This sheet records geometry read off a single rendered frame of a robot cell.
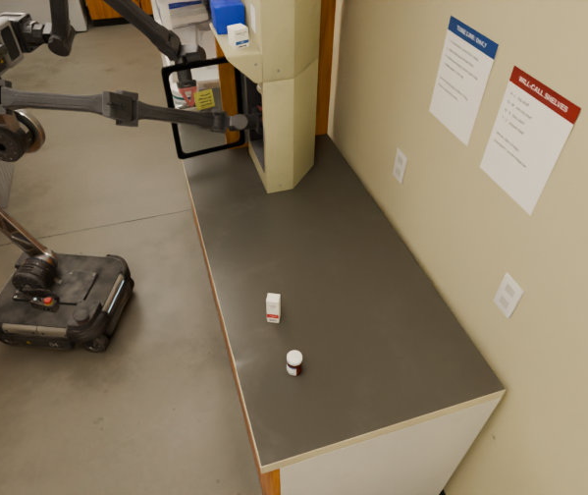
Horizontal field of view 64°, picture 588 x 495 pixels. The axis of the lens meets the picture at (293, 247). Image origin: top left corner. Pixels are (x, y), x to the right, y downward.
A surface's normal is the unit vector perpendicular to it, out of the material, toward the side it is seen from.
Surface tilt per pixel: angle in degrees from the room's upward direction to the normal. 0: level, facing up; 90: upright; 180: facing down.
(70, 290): 0
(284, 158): 90
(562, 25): 90
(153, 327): 0
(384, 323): 0
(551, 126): 90
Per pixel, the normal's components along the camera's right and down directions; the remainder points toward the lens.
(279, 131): 0.30, 0.67
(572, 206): -0.95, 0.21
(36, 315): 0.00, -0.72
